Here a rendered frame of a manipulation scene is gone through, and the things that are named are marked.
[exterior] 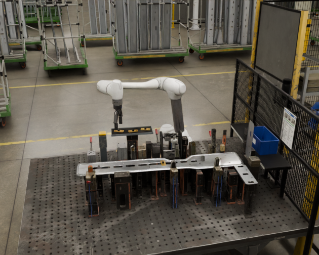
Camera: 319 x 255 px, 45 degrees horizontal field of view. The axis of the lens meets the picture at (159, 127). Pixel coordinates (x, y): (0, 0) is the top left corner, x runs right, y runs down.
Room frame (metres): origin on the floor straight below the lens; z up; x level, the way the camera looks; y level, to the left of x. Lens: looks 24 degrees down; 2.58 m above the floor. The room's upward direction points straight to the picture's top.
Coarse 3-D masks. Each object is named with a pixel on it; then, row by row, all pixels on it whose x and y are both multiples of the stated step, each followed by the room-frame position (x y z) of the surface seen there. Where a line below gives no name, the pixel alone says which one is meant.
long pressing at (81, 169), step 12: (192, 156) 2.89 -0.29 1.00; (216, 156) 2.89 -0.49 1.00; (228, 156) 2.89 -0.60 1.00; (84, 168) 2.69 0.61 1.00; (108, 168) 2.69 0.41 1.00; (120, 168) 2.69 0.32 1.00; (132, 168) 2.69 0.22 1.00; (144, 168) 2.69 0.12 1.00; (156, 168) 2.69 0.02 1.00; (168, 168) 2.69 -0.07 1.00; (180, 168) 2.70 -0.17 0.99; (192, 168) 2.71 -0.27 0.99; (204, 168) 2.71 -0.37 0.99
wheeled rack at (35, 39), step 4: (36, 8) 11.25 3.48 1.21; (36, 12) 11.26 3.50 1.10; (32, 28) 12.05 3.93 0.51; (8, 32) 11.86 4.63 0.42; (28, 36) 11.96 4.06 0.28; (32, 36) 11.96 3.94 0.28; (36, 36) 11.96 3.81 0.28; (8, 40) 11.12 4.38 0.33; (12, 40) 11.33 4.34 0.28; (16, 40) 11.34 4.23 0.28; (20, 40) 11.17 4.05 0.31; (28, 40) 11.24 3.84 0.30; (32, 40) 11.27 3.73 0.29; (36, 40) 11.31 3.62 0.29; (40, 40) 11.34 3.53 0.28; (12, 44) 10.99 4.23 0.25; (16, 44) 11.03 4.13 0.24; (20, 44) 11.06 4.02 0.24; (28, 44) 11.13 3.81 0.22; (32, 44) 11.16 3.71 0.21; (36, 44) 11.20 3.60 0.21; (40, 48) 11.28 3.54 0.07
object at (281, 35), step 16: (256, 16) 5.75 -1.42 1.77; (272, 16) 5.33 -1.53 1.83; (288, 16) 4.94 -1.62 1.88; (304, 16) 4.57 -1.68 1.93; (256, 32) 5.73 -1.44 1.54; (272, 32) 5.27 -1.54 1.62; (288, 32) 4.89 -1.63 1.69; (304, 32) 4.58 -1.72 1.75; (256, 48) 5.69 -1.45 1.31; (272, 48) 5.22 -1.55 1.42; (288, 48) 4.84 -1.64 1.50; (256, 64) 5.66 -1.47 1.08; (272, 64) 5.18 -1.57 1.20; (288, 64) 4.80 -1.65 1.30; (256, 80) 5.60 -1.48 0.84; (272, 80) 5.14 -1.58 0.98
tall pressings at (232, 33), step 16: (208, 0) 10.68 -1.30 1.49; (224, 0) 11.06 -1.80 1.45; (240, 0) 10.94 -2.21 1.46; (256, 0) 10.75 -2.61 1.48; (208, 16) 10.63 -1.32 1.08; (224, 16) 11.03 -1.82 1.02; (240, 16) 10.88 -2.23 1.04; (208, 32) 10.57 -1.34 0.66; (224, 32) 11.00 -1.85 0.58; (240, 32) 10.64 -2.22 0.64
